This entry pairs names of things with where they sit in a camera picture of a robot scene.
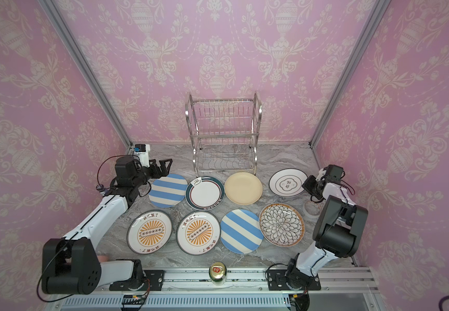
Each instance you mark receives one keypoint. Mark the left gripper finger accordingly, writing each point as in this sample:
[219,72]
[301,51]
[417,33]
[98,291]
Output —
[165,164]
[161,171]

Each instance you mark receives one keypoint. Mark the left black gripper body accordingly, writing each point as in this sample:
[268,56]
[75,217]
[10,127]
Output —
[150,172]

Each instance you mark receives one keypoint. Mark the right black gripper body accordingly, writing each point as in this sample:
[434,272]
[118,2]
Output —
[312,186]

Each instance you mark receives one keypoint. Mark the white plate dark rim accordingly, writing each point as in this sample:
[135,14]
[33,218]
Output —
[287,182]

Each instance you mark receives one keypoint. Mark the green red rimmed white plate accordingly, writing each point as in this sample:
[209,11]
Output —
[204,193]

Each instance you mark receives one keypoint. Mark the plain cream plate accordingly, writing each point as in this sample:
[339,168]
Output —
[243,188]

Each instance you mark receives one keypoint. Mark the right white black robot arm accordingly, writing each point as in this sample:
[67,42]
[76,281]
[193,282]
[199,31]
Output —
[338,230]

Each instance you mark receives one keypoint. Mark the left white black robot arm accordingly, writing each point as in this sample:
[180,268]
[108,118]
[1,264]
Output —
[70,264]

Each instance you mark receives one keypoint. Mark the blue striped plate rear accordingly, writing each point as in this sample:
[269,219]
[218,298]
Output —
[168,191]

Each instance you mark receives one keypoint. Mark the blue striped plate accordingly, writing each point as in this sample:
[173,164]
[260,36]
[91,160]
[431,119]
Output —
[240,232]
[168,191]

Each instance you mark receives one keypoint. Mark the tape roll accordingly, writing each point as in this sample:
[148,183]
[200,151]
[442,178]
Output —
[312,209]

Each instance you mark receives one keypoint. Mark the floral pattern plate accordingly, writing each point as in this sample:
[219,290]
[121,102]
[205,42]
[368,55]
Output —
[281,224]

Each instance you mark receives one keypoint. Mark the orange sunburst plate left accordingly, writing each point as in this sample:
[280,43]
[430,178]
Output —
[149,232]

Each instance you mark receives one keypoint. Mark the orange sunburst plate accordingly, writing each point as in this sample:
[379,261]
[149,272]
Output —
[149,232]
[198,233]

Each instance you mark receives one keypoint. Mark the orange sunburst plate right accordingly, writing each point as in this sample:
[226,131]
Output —
[198,233]

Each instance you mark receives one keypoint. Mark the blue striped plate front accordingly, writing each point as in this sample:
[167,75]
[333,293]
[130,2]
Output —
[240,232]

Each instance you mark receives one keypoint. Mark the pink cup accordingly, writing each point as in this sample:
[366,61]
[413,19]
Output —
[102,258]

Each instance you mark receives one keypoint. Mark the green gold can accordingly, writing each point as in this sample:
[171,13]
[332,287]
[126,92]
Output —
[218,273]

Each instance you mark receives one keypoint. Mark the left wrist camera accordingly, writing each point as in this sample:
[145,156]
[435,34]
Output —
[141,151]

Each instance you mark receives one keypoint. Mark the silver wire dish rack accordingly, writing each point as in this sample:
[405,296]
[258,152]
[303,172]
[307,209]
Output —
[224,133]

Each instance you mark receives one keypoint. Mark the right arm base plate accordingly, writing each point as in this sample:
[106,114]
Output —
[281,279]

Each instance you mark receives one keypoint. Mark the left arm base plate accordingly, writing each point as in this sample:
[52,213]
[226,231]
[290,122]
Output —
[151,280]

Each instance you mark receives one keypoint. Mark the aluminium rail frame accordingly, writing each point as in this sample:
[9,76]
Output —
[342,288]

